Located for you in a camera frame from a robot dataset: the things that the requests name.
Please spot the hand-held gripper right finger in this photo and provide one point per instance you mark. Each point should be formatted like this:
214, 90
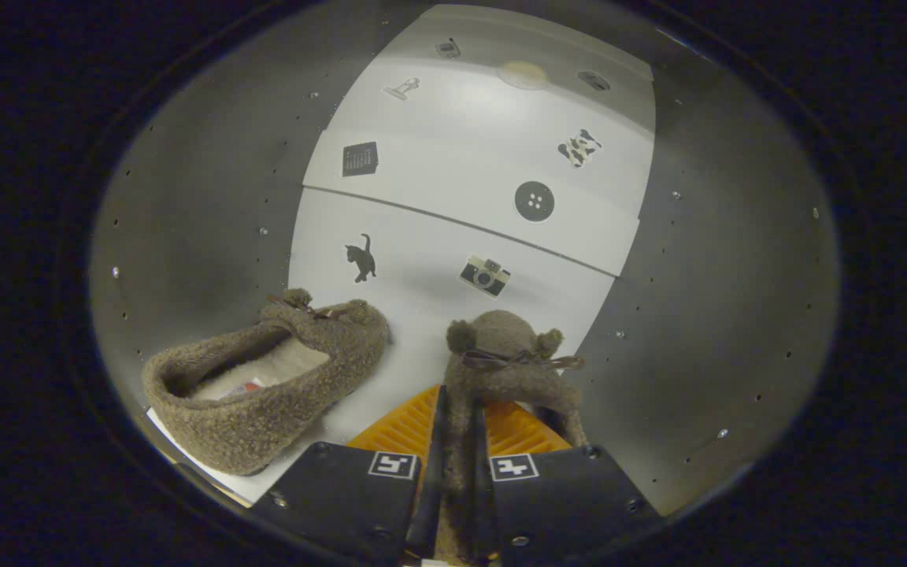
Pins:
483, 512

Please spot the dark grey shoe cabinet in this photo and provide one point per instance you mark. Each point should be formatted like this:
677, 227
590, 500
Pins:
737, 276

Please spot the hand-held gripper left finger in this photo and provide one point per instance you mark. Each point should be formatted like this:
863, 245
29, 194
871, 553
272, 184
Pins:
434, 488

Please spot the brown fuzzy shoe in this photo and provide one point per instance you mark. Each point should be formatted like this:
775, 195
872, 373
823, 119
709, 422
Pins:
501, 339
264, 433

